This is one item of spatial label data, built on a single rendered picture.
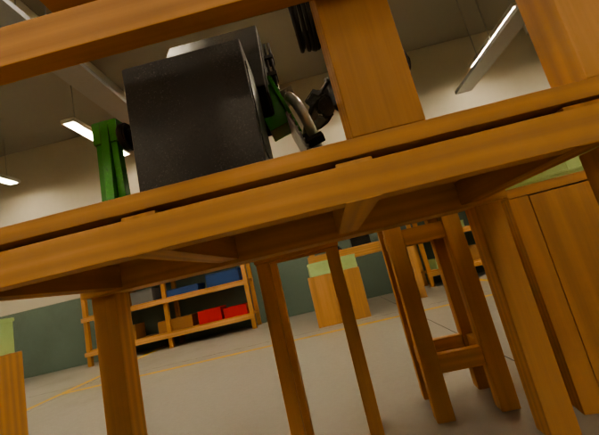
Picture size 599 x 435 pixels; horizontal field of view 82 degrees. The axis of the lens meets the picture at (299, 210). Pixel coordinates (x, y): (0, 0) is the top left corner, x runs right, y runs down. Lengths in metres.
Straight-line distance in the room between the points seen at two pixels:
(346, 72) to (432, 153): 0.23
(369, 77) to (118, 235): 0.56
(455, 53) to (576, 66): 7.53
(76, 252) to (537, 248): 1.41
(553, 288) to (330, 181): 1.07
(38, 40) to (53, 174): 8.09
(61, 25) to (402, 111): 0.69
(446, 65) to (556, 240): 6.85
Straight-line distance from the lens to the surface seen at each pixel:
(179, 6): 0.81
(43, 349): 8.71
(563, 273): 1.54
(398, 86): 0.72
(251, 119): 0.83
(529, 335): 1.39
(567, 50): 0.88
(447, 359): 1.59
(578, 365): 1.59
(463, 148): 0.70
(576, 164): 1.66
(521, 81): 8.51
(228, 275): 6.28
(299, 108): 1.02
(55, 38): 0.90
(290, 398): 1.45
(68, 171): 8.78
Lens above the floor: 0.65
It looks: 11 degrees up
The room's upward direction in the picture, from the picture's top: 13 degrees counter-clockwise
